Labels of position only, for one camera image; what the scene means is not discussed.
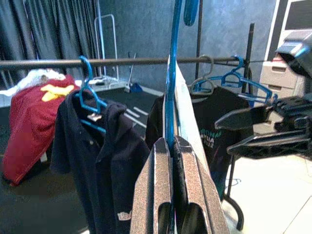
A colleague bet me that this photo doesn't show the navy polo shirt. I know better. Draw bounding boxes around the navy polo shirt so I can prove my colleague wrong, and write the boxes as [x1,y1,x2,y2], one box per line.
[50,89,151,234]

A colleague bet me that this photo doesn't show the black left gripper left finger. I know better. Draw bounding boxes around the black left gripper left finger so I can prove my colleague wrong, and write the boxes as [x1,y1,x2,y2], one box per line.
[130,137,174,234]

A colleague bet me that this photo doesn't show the white crumpled cloth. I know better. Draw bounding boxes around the white crumpled cloth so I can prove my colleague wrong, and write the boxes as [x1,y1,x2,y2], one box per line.
[0,69,66,108]

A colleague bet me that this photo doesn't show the black floor mat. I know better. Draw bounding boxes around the black floor mat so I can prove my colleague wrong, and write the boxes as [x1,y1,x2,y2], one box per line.
[0,84,166,234]

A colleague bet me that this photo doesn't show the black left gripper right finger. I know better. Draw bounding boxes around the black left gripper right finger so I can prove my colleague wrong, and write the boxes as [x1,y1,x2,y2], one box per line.
[173,136,230,234]

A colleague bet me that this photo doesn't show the red shirt with yellow print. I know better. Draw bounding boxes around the red shirt with yellow print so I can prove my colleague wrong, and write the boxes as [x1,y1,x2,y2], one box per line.
[1,74,82,187]

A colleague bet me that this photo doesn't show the black upright pole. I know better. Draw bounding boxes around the black upright pole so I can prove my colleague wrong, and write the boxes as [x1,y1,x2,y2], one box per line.
[195,0,203,79]

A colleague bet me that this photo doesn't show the blue plastic hanger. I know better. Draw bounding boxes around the blue plastic hanger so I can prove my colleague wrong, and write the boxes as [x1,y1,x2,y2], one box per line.
[162,0,197,234]
[74,55,108,134]
[237,78,279,105]
[194,55,273,98]

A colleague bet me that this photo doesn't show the white cabinet frame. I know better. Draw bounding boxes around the white cabinet frame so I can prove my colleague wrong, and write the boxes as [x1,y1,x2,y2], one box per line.
[264,0,312,61]

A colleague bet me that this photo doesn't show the thin blue wire hanger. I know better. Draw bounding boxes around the thin blue wire hanger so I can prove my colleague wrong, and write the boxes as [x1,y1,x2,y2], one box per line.
[224,177,242,188]

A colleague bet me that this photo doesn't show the black t-shirt with teal print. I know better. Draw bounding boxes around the black t-shirt with teal print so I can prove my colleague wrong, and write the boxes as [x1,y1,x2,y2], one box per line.
[145,86,254,200]

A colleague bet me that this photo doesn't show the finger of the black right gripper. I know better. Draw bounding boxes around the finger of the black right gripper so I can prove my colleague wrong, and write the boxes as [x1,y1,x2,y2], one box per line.
[214,105,278,130]
[226,133,309,159]

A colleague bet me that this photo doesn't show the grey plastic hanger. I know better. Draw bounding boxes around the grey plastic hanger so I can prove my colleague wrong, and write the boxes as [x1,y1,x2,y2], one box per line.
[187,55,217,95]

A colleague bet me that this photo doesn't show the dark grey curtain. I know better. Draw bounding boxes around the dark grey curtain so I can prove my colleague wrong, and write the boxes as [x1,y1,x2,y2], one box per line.
[0,0,98,86]

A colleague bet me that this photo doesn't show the white power strip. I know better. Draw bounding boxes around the white power strip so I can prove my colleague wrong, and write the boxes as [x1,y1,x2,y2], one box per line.
[92,77,110,86]

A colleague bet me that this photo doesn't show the plastic drawer unit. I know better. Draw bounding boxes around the plastic drawer unit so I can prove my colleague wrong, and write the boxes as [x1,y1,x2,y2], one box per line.
[259,55,308,103]

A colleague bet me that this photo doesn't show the grey-handled broom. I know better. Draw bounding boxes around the grey-handled broom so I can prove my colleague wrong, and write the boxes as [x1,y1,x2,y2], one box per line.
[124,52,137,93]

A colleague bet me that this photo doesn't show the white metal clothes rack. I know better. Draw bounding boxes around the white metal clothes rack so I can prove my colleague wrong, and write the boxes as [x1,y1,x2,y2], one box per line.
[94,14,120,88]

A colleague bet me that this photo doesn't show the white printed t-shirt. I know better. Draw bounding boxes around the white printed t-shirt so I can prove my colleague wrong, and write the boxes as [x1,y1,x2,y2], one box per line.
[167,55,212,176]

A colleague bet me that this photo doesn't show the black clothes rack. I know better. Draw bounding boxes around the black clothes rack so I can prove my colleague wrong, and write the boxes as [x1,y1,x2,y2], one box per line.
[0,23,255,231]

